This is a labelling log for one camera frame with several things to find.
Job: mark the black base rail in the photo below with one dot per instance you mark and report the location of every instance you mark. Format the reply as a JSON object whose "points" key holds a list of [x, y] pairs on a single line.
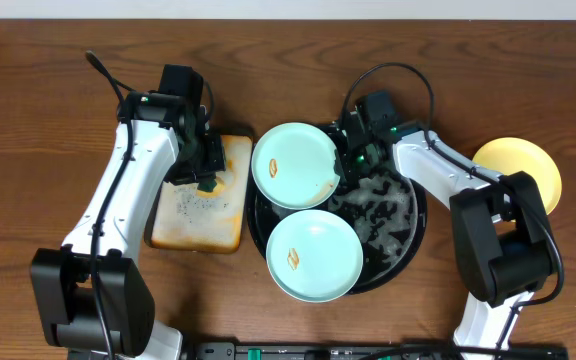
{"points": [[231, 351]]}

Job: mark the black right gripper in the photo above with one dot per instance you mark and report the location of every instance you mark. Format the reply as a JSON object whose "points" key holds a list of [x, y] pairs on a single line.
{"points": [[345, 167]]}

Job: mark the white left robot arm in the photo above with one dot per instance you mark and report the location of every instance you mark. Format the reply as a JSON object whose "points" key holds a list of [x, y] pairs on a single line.
{"points": [[90, 295]]}

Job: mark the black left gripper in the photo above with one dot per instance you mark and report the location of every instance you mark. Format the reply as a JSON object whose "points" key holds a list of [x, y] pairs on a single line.
{"points": [[208, 163]]}

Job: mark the yellow plate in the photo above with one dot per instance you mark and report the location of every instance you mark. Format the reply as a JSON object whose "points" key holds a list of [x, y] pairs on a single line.
{"points": [[509, 155]]}

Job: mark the light blue plate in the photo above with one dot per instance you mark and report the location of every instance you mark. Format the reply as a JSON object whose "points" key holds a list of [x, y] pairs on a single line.
{"points": [[293, 166], [314, 256]]}

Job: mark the round black tray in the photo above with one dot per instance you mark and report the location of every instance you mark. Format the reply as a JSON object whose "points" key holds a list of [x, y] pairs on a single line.
{"points": [[386, 210]]}

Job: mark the green yellow scrub sponge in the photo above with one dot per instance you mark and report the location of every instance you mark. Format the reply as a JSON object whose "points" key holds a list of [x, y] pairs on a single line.
{"points": [[211, 188]]}

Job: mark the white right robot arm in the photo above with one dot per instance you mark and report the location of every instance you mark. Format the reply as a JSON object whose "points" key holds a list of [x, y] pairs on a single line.
{"points": [[505, 250]]}

